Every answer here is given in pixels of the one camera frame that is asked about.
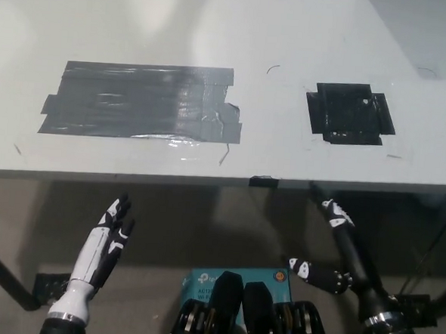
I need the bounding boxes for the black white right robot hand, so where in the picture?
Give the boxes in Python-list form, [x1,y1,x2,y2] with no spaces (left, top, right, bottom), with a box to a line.
[283,180,416,333]

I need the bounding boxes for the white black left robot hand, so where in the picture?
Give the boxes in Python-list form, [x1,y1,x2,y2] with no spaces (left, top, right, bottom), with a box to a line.
[48,188,138,328]

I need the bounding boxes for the black robot legs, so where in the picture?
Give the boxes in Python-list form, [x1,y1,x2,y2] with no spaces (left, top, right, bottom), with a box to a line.
[166,268,335,334]

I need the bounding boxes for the black table leg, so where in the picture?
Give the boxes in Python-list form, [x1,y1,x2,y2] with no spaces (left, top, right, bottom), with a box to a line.
[0,231,45,312]

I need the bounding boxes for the teal router box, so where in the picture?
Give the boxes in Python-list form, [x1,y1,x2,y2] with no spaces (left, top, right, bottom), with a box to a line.
[178,261,294,327]

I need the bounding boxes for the black tape square patch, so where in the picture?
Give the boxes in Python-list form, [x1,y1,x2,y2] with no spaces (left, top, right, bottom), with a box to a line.
[302,80,399,149]

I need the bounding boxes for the thin black cable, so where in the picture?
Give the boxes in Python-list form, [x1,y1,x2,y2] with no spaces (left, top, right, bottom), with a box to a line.
[400,193,446,299]

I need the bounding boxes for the grey duct tape patch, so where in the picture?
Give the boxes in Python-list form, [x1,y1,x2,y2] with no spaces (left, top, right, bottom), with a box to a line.
[36,56,247,147]

